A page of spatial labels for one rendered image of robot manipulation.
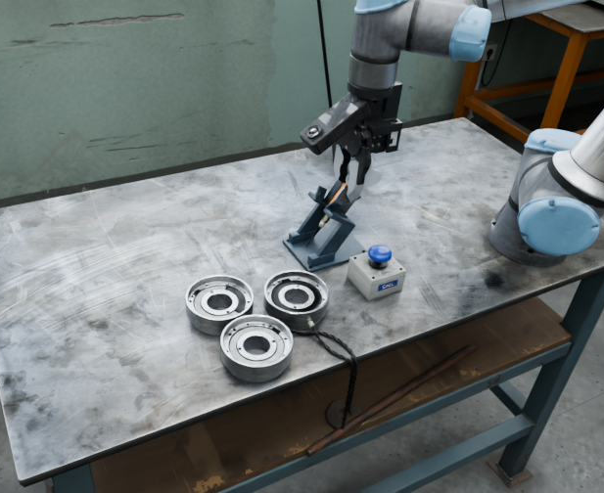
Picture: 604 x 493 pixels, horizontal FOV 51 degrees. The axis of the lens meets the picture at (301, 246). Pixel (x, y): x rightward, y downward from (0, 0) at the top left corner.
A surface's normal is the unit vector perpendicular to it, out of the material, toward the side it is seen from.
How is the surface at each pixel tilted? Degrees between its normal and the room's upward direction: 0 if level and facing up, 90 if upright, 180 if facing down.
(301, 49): 90
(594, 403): 0
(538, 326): 0
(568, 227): 97
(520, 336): 0
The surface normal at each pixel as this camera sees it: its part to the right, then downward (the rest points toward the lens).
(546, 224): -0.31, 0.66
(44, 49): 0.47, 0.56
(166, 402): 0.07, -0.79
